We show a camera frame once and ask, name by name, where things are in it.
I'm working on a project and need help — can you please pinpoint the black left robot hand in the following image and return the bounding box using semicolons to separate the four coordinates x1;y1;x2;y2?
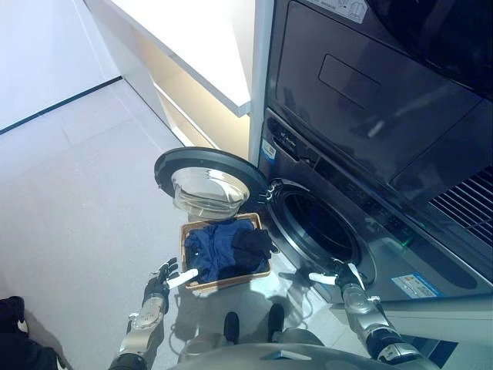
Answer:
149;257;200;290

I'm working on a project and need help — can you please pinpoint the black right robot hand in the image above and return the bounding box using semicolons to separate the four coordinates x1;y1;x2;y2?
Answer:
308;260;367;289

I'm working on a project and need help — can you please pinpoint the dark grey washing machine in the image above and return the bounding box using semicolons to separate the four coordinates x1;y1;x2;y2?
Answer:
258;107;493;312

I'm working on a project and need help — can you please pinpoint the brown wicker laundry basket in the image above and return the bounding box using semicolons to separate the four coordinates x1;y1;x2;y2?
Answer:
179;212;273;291

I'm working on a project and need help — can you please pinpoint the round washing machine door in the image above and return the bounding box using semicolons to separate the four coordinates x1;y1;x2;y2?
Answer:
153;146;269;221

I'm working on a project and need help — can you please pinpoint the person in black clothes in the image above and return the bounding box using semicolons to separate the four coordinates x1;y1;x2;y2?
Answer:
0;295;73;370

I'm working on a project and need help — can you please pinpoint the navy blue garment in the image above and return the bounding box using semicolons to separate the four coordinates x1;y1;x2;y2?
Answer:
183;220;257;281

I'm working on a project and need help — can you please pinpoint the black right robot foot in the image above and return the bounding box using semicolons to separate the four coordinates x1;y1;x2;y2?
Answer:
267;303;286;340

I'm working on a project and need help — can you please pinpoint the black robot foot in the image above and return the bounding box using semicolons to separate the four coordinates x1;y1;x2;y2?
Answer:
267;303;286;340
223;311;240;344

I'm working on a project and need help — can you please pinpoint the black left robot foot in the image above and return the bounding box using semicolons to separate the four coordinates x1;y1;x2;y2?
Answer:
223;311;240;344

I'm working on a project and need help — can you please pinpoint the black garment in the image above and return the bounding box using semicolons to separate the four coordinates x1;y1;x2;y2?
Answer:
232;228;280;274

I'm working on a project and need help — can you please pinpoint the grey robot torso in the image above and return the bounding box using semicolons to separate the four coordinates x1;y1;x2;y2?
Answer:
178;327;371;370

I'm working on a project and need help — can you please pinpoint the dark grey dryer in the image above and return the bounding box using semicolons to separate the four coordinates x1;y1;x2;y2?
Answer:
264;0;493;201

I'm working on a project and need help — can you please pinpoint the white cabinet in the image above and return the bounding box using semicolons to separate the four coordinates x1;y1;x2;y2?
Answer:
89;0;279;168

